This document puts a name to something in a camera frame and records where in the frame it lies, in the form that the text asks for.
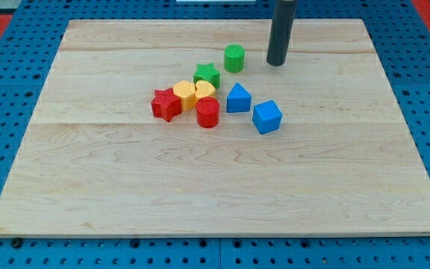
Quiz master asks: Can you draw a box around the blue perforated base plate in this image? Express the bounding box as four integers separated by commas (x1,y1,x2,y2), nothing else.
0,1,430,268

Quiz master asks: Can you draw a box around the blue cube block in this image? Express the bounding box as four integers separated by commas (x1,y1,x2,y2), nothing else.
252,100,282,135

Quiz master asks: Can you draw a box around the green cylinder block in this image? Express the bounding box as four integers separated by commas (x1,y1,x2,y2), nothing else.
224,44,245,73

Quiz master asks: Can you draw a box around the green star block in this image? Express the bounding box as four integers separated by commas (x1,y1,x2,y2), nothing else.
193,63,220,89

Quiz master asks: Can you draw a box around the blue triangle block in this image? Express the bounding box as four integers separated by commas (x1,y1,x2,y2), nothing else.
226,82,252,113

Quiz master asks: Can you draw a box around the yellow hexagon block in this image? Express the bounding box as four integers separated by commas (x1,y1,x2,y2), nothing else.
172,81,196,111

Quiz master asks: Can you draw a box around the yellow heart block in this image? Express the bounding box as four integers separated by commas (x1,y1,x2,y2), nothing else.
195,80,216,102

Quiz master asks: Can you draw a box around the red star block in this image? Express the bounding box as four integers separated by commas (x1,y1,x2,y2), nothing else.
151,88,182,122

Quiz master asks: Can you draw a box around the red cylinder block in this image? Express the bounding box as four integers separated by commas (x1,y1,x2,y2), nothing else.
196,96,219,128

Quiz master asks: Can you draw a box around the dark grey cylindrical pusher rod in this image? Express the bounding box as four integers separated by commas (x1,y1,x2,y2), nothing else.
267,0,297,67

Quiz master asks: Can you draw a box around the light wooden board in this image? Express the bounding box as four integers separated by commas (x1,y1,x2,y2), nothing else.
0,19,430,238

